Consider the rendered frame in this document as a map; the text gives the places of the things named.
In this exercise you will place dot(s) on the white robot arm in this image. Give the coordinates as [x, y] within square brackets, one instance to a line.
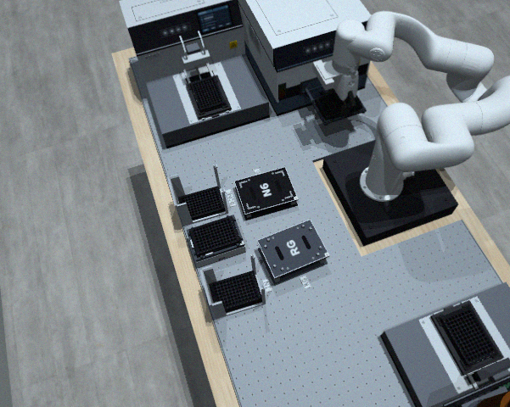
[401, 146]

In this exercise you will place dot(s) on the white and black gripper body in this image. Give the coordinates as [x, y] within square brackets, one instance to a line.
[342, 87]

